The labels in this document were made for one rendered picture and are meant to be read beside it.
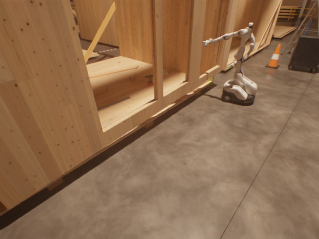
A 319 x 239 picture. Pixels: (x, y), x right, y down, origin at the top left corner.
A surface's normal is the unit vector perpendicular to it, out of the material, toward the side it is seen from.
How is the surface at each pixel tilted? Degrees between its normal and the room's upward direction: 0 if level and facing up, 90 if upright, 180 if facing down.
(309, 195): 0
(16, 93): 90
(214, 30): 90
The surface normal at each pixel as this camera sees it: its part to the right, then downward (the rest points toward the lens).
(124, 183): 0.00, -0.84
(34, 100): 0.76, 0.36
